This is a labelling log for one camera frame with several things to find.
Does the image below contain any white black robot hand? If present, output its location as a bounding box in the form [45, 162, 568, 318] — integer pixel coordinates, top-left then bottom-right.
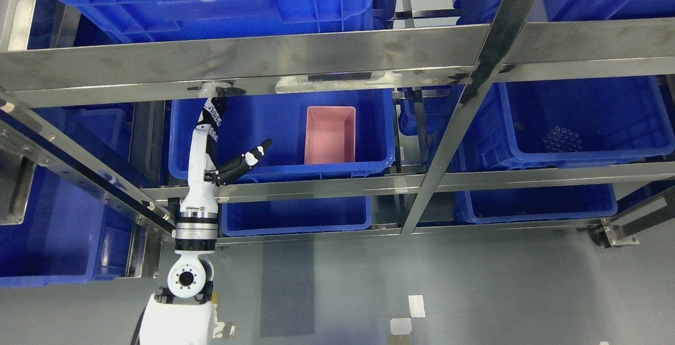
[179, 97, 273, 218]

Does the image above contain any blue bin far left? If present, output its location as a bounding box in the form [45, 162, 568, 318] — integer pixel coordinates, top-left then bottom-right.
[1, 107, 132, 288]

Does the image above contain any blue bin right middle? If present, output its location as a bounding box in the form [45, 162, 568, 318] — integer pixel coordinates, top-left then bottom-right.
[452, 76, 673, 170]

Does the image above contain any blue bin bottom right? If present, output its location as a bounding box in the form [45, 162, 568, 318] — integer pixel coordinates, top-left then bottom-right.
[454, 184, 618, 224]

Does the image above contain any blue bin bottom centre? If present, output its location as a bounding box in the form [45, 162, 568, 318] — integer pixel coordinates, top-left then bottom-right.
[221, 196, 373, 237]

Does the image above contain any pink plastic storage box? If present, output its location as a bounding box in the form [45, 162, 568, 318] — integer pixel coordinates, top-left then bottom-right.
[304, 106, 356, 165]

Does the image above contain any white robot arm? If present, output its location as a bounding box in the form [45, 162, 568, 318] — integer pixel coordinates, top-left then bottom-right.
[130, 197, 219, 344]

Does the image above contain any blue bin holding pink box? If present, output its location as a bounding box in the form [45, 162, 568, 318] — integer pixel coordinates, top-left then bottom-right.
[168, 89, 394, 184]

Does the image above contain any steel shelf rack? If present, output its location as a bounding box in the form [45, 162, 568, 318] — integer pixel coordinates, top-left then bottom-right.
[2, 0, 673, 241]

